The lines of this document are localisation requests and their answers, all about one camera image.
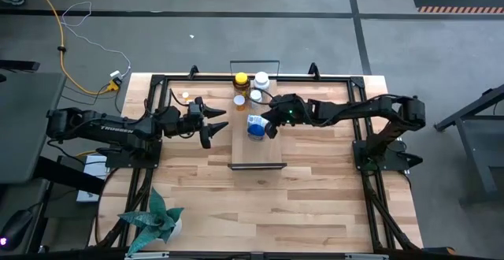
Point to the black metal stand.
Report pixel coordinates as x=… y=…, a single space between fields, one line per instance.
x=474 y=155

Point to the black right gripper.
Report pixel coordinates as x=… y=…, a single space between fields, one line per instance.
x=285 y=110

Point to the clear acrylic tray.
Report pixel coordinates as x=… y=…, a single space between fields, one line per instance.
x=256 y=149

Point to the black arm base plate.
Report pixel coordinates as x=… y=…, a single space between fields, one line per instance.
x=360 y=157
x=151 y=159

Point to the black frame bracket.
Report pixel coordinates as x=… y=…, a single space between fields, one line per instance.
x=193 y=71
x=313 y=70

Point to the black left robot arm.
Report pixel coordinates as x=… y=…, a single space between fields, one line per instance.
x=118 y=129

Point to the white bottle yellow striped label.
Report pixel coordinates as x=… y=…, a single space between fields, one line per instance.
x=256 y=94

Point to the white power adapter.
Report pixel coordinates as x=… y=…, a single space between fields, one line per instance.
x=115 y=73

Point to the slim yellow vial white cap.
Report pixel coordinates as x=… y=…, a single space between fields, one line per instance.
x=185 y=95

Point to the orange and black clamp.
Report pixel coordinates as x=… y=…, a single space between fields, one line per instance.
x=441 y=250

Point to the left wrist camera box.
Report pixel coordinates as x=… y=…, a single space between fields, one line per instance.
x=194 y=110

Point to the black aluminium table frame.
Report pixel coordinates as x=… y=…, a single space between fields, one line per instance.
x=299 y=78

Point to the black desk leg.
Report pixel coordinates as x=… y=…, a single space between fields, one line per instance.
x=67 y=175

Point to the black flat bar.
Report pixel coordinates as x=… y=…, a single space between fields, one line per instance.
x=19 y=65

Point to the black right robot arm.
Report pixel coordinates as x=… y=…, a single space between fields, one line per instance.
x=354 y=110

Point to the silver edge bracket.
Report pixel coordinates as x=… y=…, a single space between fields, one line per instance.
x=366 y=257
x=146 y=255

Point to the white power supply box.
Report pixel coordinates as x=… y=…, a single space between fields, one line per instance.
x=94 y=165

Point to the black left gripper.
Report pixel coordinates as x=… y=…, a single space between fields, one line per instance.
x=203 y=123

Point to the wide orange vial white cap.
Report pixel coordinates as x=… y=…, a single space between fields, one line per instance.
x=239 y=100

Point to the amber fish oil bottle yellow cap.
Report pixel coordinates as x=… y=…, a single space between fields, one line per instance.
x=241 y=79

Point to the green succulent in white pot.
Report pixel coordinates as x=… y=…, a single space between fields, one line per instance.
x=155 y=220

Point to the black computer mouse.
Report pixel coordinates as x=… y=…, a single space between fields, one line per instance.
x=15 y=226

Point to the large white bottle maroon label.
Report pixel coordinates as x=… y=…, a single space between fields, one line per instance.
x=262 y=80

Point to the clear bottle blue cap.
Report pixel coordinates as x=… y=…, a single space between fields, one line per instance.
x=256 y=130

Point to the grey desk top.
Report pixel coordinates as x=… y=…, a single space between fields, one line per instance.
x=23 y=94

